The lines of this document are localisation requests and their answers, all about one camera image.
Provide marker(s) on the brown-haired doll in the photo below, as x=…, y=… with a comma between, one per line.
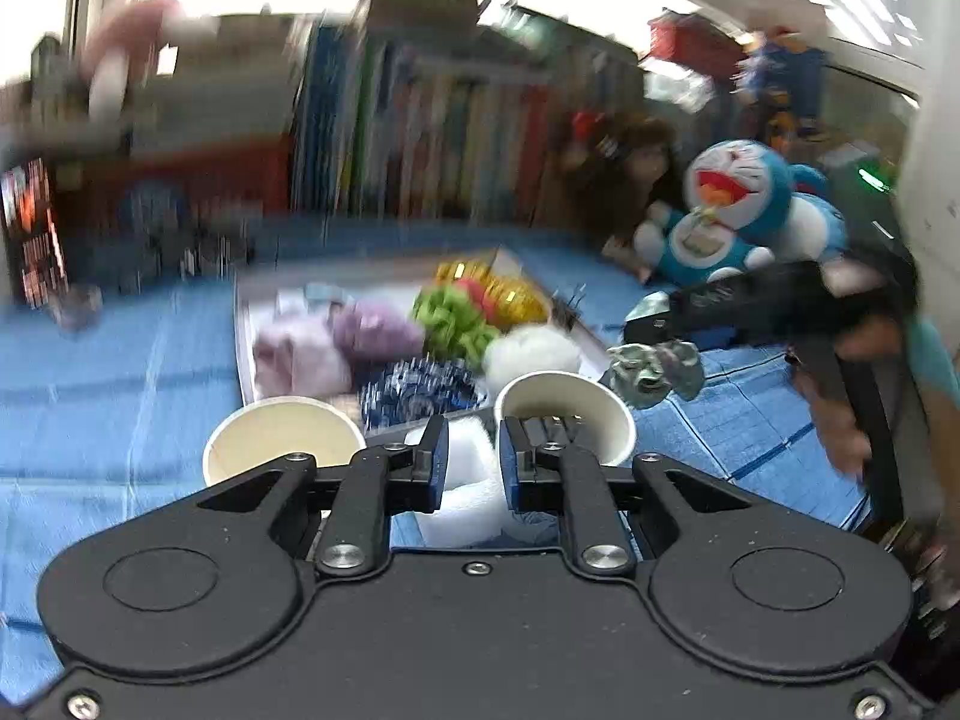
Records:
x=630, y=180

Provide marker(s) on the black binder clip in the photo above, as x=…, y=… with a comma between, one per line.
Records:
x=568, y=307

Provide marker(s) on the white foam block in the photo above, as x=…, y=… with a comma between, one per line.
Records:
x=469, y=495

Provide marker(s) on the row of upright books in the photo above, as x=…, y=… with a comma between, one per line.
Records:
x=420, y=127

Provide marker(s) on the yellow sequin scrunchie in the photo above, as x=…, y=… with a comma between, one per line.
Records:
x=517, y=300

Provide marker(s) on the paper cup with blue drawing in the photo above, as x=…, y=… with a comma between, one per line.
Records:
x=570, y=397

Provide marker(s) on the pink and white plush toy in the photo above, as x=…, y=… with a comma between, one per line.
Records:
x=135, y=45

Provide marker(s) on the paper cup with yellow drawing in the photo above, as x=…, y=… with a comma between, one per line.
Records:
x=277, y=427

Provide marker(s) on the blue cat plush toy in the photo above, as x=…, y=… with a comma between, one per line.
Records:
x=720, y=217

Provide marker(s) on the blue tablecloth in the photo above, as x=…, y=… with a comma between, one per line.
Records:
x=112, y=405

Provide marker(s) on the stack of flat books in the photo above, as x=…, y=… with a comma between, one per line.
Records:
x=225, y=90

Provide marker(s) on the purple fuzzy pompom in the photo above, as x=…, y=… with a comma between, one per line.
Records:
x=379, y=330

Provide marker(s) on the small red plastic basket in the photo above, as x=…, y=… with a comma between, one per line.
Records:
x=690, y=45

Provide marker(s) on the white shallow box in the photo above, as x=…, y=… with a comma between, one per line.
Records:
x=247, y=315

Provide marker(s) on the white fluffy pompom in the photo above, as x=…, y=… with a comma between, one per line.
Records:
x=529, y=352

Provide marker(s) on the person's right hand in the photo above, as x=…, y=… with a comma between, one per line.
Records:
x=844, y=427

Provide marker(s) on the phone with lit screen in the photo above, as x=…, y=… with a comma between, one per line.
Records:
x=30, y=232

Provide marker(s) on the red plastic crate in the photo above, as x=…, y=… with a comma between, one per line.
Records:
x=187, y=210

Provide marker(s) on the gold sequin pouch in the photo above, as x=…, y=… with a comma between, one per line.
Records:
x=461, y=270

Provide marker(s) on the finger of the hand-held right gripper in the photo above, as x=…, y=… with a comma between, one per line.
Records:
x=651, y=322

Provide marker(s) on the blue and white plush toy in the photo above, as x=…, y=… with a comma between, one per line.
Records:
x=817, y=217

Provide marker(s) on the green checked scrunchie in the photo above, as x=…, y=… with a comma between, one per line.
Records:
x=656, y=375

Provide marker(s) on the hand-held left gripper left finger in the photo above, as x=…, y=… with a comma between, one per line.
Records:
x=435, y=465

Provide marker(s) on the lavender cloth scrunchie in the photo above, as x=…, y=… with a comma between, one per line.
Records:
x=296, y=352

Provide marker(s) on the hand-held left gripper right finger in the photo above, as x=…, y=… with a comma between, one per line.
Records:
x=514, y=465

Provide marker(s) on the blue sequin scrunchie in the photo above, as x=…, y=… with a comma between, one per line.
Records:
x=420, y=390

